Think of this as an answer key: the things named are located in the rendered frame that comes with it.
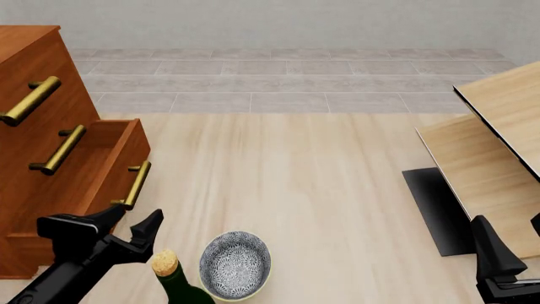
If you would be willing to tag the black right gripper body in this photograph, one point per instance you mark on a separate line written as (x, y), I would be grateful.
(510, 291)

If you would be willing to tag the green bottle with cork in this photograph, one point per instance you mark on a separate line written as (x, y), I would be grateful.
(177, 285)

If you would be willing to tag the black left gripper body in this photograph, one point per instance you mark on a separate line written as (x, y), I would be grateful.
(122, 250)

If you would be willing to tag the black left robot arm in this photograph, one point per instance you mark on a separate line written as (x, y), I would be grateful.
(55, 278)

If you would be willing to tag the grey patterned bowl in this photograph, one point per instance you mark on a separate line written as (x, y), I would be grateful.
(235, 267)

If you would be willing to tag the wooden cabinet with drawers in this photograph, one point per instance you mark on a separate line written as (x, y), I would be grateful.
(29, 47)

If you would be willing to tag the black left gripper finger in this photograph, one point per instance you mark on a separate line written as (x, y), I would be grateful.
(147, 231)
(111, 218)

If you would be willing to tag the pale wood shelf black base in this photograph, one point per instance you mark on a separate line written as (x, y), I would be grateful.
(476, 164)

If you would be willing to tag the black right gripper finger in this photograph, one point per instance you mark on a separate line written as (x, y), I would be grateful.
(493, 250)
(536, 225)

